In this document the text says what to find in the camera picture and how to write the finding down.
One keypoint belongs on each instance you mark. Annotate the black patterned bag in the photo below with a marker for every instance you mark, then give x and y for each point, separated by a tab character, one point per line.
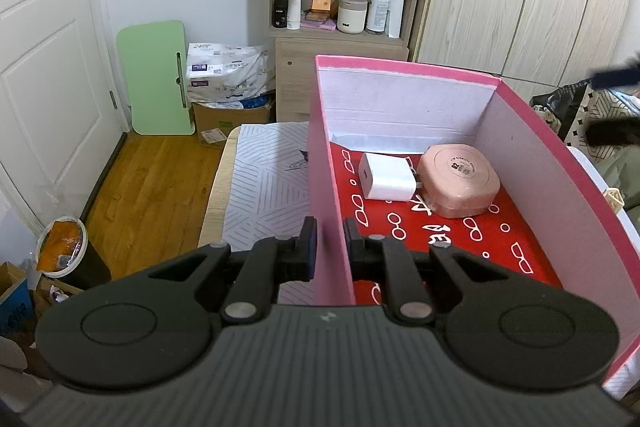
562	107

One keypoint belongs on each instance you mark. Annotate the blue cardboard box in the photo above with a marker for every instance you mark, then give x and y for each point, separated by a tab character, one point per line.
14	302

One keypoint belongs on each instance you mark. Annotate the brown cardboard box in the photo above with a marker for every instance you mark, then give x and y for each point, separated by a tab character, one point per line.
227	119

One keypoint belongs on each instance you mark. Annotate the tall white tube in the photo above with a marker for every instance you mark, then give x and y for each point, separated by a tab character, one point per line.
294	3

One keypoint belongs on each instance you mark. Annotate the green garment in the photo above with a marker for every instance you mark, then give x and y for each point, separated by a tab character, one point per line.
622	169

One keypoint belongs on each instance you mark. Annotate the pink round case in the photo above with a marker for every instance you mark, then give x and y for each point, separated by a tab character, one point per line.
457	179

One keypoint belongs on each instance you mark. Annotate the white door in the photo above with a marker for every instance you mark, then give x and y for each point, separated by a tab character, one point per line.
45	72

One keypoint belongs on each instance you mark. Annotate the wooden shelf unit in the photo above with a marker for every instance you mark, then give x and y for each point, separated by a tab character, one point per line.
345	77

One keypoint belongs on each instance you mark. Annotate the green folding board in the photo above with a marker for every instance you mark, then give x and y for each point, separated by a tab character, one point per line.
157	77

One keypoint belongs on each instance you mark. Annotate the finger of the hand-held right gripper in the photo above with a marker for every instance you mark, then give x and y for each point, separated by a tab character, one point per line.
617	74
612	132

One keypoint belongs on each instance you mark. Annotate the pink cardboard box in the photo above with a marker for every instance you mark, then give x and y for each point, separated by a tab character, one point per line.
334	167

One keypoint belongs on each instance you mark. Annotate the white bottles on shelf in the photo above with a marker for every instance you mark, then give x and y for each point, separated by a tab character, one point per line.
378	9

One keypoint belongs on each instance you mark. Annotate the white jar with lid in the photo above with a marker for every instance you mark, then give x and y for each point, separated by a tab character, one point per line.
351	15

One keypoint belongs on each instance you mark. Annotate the black bottle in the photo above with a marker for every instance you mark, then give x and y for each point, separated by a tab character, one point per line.
280	11

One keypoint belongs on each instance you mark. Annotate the white charger plug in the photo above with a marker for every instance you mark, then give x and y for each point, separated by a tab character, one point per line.
384	179

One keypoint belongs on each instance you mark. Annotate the trash bin with orange bag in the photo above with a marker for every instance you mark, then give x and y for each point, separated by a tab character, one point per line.
67	254

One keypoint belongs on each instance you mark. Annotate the white paper roll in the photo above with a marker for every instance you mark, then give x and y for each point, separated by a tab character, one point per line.
396	13

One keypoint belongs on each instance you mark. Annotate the white tissue pack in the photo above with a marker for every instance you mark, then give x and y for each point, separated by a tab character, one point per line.
230	74

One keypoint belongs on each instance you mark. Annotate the mattress with patterned sheet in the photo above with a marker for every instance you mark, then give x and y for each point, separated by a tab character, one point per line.
267	192

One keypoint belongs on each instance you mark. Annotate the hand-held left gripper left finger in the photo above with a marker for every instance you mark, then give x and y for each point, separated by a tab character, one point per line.
310	248

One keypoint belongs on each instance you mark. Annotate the pink flat packet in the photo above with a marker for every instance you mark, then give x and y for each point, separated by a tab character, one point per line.
318	24

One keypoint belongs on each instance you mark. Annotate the white geometric print bag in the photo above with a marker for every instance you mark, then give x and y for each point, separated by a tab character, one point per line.
607	107

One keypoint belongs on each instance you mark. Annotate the small orange box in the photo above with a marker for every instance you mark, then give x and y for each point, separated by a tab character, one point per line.
321	2

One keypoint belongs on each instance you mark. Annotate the small beige lattice object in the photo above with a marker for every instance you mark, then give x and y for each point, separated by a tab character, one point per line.
614	199

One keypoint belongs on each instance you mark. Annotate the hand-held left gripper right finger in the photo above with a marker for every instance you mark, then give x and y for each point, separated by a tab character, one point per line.
350	248

